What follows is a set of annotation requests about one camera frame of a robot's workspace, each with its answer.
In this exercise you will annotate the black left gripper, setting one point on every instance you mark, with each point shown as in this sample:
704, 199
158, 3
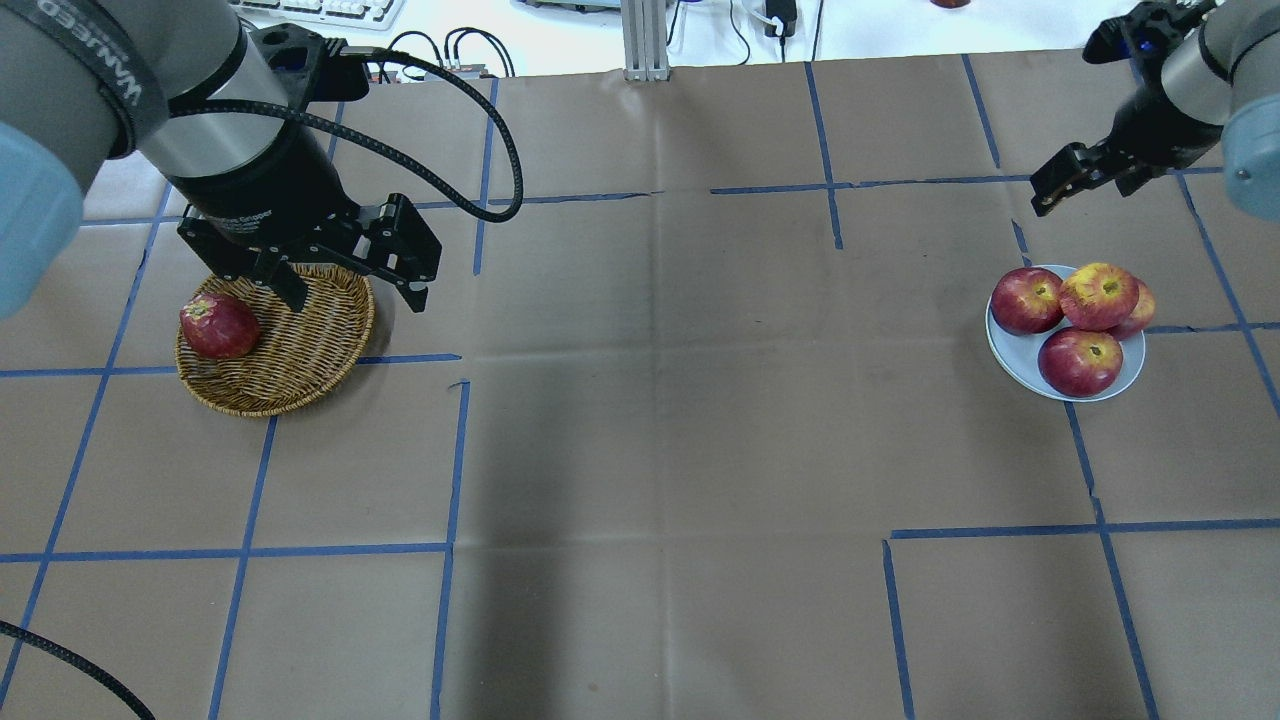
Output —
268, 198

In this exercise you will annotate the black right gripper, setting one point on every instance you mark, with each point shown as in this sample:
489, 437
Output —
1157, 128

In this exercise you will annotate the yellow red apple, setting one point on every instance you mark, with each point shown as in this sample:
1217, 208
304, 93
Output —
1098, 296

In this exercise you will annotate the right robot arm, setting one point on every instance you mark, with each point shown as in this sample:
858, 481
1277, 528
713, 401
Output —
1244, 37

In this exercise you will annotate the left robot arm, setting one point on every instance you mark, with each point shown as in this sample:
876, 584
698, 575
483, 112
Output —
89, 81

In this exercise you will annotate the woven wicker basket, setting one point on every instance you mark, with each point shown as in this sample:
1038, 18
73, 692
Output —
299, 357

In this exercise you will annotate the red apple on plate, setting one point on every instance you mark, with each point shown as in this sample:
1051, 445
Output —
1080, 364
1027, 301
1139, 318

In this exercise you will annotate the dark red apple in basket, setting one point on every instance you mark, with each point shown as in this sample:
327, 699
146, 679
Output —
219, 326

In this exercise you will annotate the light blue plate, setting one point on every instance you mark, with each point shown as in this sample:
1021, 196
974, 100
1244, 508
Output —
1018, 354

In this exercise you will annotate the white keyboard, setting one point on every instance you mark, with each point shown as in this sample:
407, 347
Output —
370, 15

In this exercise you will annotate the aluminium frame post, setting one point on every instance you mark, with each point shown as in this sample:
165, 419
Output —
644, 31

